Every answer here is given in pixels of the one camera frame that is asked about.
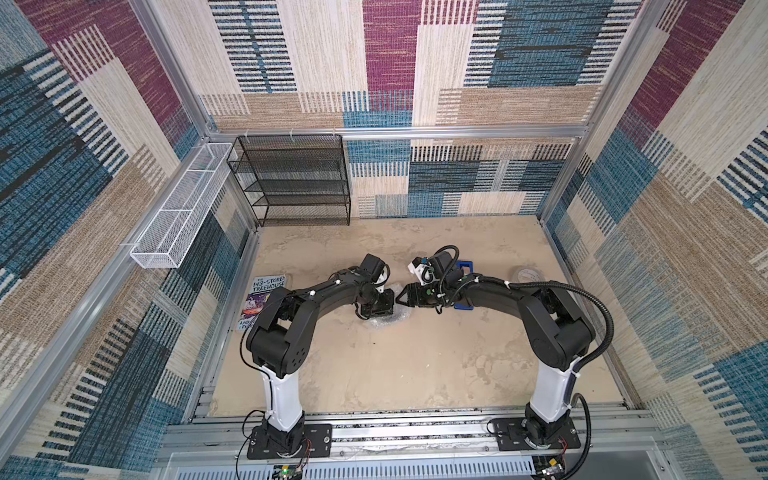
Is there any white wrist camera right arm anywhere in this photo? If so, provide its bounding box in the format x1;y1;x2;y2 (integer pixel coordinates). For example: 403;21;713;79
407;245;462;286

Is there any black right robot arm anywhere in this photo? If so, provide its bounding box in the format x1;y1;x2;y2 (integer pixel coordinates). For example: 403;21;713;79
395;274;615;449

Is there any clear bubble wrap sheet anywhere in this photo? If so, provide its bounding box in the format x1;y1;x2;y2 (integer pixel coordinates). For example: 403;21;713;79
367;304;413;329

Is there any Treehouse paperback book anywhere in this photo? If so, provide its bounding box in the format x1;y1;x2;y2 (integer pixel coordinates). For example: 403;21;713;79
237;275;288;332

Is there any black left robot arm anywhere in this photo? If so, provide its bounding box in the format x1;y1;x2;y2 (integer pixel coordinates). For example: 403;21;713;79
245;263;394;455

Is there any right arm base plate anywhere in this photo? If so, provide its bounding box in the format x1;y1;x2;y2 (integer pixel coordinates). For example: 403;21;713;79
486;417;582;452

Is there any black mesh shelf rack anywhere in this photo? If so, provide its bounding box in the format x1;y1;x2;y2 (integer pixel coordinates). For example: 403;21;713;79
228;135;351;227

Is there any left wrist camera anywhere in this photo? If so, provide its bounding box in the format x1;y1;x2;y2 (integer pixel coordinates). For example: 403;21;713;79
360;254;391;288

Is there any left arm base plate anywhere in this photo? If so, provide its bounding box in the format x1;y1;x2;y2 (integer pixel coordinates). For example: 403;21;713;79
246;422;333;460

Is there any blue tape dispenser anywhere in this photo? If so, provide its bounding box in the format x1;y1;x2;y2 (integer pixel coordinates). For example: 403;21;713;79
451;260;474;311

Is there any white wire mesh basket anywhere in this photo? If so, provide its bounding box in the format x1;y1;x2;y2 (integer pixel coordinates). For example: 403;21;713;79
130;143;233;269

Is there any clear packing tape roll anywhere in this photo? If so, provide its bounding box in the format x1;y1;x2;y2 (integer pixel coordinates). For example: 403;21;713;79
511;266;546;283

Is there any aluminium front rail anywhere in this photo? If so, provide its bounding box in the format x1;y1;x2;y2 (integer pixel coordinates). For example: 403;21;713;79
150;404;677;479

